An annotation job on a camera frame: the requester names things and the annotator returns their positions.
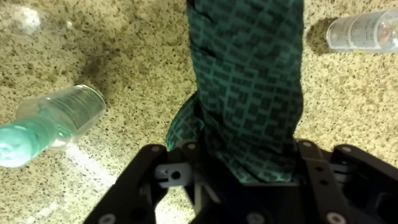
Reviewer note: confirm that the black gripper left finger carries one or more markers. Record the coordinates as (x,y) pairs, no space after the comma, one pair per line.
(146,181)

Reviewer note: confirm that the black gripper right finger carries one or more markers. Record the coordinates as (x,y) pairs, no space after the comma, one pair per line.
(350,185)

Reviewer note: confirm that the green umbrella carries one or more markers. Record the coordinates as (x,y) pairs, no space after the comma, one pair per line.
(247,59)

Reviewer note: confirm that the clear bottle green cap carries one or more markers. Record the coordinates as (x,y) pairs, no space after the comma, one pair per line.
(50,121)

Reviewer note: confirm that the clear bottle white cap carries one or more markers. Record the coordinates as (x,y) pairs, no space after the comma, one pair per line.
(375,32)

